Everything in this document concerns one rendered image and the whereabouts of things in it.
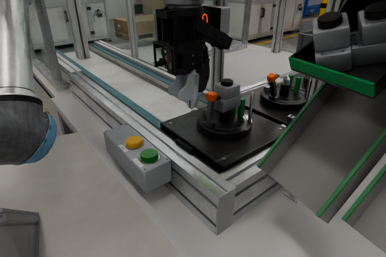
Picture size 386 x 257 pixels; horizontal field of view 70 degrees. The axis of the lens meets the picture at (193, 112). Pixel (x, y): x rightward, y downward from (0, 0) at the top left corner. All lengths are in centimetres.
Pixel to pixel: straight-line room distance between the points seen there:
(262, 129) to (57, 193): 52
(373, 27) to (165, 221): 49
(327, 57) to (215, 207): 32
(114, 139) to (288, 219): 44
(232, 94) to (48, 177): 51
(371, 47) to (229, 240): 41
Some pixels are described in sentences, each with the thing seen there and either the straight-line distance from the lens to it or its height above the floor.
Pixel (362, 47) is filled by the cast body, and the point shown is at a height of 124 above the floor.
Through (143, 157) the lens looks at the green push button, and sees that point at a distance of 60.
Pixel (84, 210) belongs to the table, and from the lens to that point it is 68.
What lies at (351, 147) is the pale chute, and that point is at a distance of 51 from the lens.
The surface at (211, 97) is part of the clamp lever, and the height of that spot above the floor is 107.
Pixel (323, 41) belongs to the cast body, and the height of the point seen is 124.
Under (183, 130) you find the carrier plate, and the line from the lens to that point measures 69.
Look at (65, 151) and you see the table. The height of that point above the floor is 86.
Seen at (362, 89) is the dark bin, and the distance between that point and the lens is 39.
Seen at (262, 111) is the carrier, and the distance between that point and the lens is 81.
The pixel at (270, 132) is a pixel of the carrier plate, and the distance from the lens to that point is 71.
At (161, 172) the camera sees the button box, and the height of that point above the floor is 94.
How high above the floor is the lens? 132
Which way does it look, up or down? 27 degrees down
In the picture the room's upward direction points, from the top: straight up
